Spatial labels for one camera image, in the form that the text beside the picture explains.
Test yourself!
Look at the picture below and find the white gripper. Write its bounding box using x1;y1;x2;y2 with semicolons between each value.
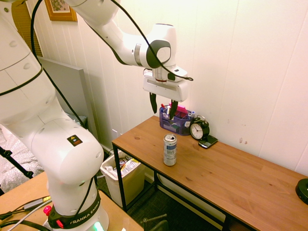
142;73;189;120

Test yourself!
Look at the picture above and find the black twin-bell alarm clock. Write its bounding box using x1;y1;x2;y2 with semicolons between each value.
189;115;210;141

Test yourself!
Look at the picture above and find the cream plastic trash bin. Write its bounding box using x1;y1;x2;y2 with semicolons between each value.
100;150;146;208

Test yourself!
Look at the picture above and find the wooden window blind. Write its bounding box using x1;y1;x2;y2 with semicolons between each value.
11;1;43;58

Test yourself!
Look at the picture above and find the purple translucent desk organizer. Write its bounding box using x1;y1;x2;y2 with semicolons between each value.
159;105;193;137

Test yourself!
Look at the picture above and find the grey flat panel board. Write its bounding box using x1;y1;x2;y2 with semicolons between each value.
38;57;98;139

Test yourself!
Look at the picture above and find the white patterned bed cover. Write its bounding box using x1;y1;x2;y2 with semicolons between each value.
0;125;45;193

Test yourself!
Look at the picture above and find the silver blue drink can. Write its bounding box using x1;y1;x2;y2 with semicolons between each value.
163;133;178;167

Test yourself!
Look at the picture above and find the black tripod stand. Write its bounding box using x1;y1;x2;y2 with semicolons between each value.
0;146;34;179

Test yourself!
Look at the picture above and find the pink sticky note pad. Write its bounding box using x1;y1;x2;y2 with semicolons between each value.
171;102;188;114

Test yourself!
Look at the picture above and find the white yellow snack bag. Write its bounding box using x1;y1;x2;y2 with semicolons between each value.
120;157;141;177

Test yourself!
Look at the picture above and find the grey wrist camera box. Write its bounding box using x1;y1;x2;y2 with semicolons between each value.
167;66;188;81

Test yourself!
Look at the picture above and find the wooden table black frame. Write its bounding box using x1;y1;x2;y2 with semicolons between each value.
112;115;308;231

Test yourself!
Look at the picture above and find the grey cable with connector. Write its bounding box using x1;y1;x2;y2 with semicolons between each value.
0;196;51;228

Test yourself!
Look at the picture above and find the black round disc object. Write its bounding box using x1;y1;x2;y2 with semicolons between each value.
295;178;308;205

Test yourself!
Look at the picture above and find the black keypad phone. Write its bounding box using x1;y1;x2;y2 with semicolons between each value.
198;135;218;149

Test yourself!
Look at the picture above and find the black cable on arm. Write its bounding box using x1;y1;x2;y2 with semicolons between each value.
0;0;98;217
109;0;194;82

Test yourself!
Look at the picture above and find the wood framed picture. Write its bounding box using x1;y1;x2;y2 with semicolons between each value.
44;0;78;22

